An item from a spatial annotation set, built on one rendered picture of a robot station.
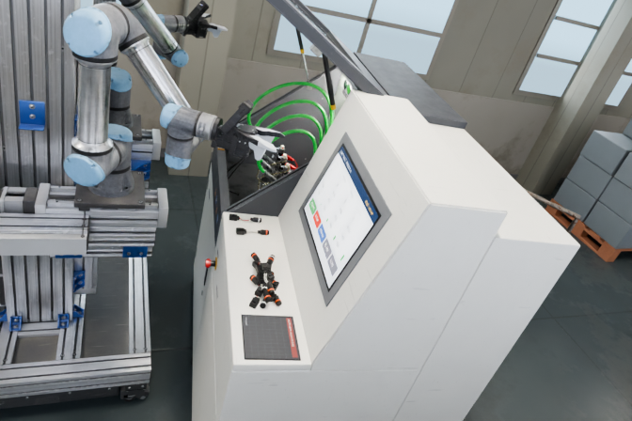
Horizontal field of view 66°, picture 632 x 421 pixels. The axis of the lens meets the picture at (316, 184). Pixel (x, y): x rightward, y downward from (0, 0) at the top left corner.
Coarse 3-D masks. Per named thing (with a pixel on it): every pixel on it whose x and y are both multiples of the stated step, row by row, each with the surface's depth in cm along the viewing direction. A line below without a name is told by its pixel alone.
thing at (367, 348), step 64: (384, 128) 144; (384, 192) 130; (448, 192) 119; (384, 256) 121; (448, 256) 122; (320, 320) 138; (384, 320) 131; (192, 384) 221; (256, 384) 135; (320, 384) 141; (384, 384) 148
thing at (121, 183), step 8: (128, 168) 167; (112, 176) 163; (120, 176) 165; (128, 176) 168; (104, 184) 164; (112, 184) 164; (120, 184) 166; (128, 184) 169; (96, 192) 165; (104, 192) 164; (112, 192) 165; (120, 192) 166; (128, 192) 169
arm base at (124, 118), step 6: (114, 108) 201; (120, 108) 202; (126, 108) 204; (114, 114) 202; (120, 114) 203; (126, 114) 206; (114, 120) 203; (120, 120) 204; (126, 120) 207; (132, 120) 210; (126, 126) 207; (132, 126) 211
